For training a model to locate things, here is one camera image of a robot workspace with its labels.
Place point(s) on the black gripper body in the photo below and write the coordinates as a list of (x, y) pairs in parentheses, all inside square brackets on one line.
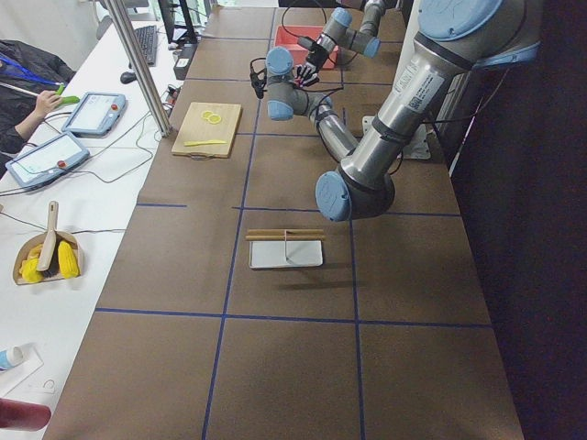
[(313, 60), (260, 85)]

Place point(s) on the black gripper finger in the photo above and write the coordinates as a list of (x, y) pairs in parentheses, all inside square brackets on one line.
[(310, 72)]

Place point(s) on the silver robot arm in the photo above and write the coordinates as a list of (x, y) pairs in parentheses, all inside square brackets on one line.
[(353, 25), (453, 37)]

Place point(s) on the person hand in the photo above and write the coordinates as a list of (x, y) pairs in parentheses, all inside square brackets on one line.
[(46, 102)]

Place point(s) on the pink plastic bin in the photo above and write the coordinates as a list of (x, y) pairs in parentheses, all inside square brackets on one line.
[(286, 37)]

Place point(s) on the black adapter box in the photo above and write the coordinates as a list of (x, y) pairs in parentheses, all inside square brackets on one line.
[(183, 60)]

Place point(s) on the bamboo cutting board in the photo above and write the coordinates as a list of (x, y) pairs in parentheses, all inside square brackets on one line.
[(194, 127)]

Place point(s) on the yellow plastic knife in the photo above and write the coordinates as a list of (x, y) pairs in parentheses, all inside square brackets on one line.
[(192, 144)]

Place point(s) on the black keyboard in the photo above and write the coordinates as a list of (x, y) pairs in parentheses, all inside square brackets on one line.
[(147, 38)]

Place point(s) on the black computer mouse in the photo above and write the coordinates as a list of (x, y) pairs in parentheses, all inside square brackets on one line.
[(127, 77)]

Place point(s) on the wooden rack rod front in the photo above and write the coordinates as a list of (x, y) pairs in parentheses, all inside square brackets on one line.
[(284, 238)]

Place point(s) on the teach pendant far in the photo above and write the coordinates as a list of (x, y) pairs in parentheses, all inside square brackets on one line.
[(95, 115)]

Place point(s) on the teach pendant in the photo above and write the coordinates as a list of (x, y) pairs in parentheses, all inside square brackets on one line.
[(48, 162), (95, 115)]

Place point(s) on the white rectangular tray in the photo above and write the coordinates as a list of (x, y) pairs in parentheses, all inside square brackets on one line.
[(285, 254)]

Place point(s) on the green plastic toy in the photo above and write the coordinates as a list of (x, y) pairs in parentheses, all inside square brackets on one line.
[(67, 100)]

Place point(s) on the teach pendant near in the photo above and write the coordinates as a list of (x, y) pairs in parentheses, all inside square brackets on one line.
[(48, 162)]

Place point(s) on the person dark jacket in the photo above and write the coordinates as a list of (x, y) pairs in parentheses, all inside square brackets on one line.
[(26, 71)]

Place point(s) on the yellow toy corn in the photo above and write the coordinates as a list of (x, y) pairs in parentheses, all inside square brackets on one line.
[(67, 260), (28, 269)]

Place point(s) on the beige dustpan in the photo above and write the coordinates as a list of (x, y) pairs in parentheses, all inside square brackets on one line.
[(23, 252)]

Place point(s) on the beige hand brush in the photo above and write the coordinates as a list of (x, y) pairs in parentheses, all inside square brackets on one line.
[(48, 260)]

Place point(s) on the red cylinder bottle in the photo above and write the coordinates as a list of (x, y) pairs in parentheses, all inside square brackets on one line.
[(24, 416)]

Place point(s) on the aluminium frame post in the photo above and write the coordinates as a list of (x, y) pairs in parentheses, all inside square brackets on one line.
[(126, 33)]

